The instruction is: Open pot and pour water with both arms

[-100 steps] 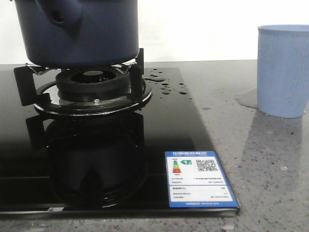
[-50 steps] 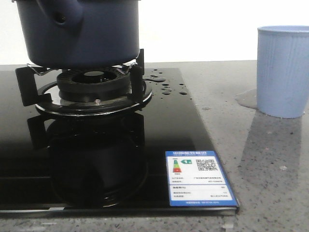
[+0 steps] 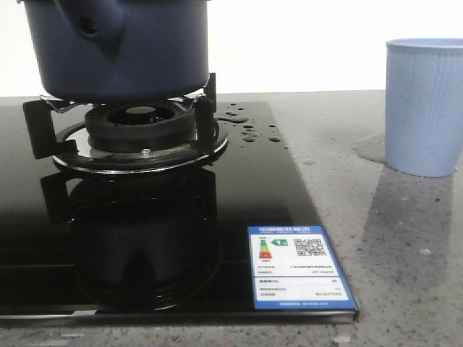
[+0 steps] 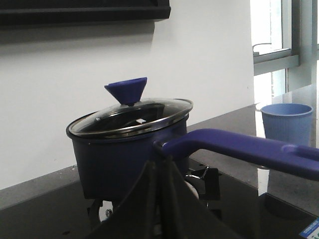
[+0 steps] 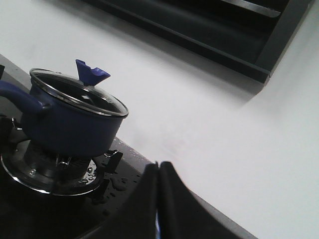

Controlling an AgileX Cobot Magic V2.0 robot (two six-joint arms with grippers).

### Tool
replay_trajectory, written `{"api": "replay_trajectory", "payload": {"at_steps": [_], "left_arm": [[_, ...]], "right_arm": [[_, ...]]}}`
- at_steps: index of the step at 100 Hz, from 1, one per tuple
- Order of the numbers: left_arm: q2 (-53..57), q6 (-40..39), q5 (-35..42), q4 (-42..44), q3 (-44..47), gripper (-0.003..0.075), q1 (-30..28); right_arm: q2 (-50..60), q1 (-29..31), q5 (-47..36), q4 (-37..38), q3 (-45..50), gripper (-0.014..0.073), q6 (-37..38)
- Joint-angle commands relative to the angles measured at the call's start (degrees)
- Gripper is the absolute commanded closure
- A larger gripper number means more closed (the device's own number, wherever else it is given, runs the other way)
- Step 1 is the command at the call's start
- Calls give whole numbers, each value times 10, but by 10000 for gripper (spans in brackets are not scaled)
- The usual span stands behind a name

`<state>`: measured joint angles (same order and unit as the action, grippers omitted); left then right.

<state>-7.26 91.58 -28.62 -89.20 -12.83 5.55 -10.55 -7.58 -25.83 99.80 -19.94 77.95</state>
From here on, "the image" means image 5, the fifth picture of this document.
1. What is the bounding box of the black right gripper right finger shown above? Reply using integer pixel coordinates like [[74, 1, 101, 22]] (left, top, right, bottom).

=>
[[159, 161, 252, 239]]

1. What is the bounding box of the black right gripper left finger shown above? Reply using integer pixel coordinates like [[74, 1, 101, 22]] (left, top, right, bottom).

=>
[[79, 164, 159, 239]]

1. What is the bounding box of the dark blue cooking pot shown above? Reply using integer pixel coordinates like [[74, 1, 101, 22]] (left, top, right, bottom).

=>
[[0, 77, 126, 157]]

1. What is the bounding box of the glass pot lid blue knob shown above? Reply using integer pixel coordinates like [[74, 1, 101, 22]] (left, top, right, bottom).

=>
[[29, 59, 129, 117]]

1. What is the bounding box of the black round gas burner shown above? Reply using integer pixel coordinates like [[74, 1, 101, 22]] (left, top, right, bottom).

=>
[[24, 141, 92, 179]]

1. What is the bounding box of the black glass gas stove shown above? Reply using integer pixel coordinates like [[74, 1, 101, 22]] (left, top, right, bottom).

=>
[[0, 53, 252, 239]]

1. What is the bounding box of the black range hood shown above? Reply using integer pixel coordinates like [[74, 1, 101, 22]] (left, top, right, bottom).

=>
[[89, 0, 313, 84]]

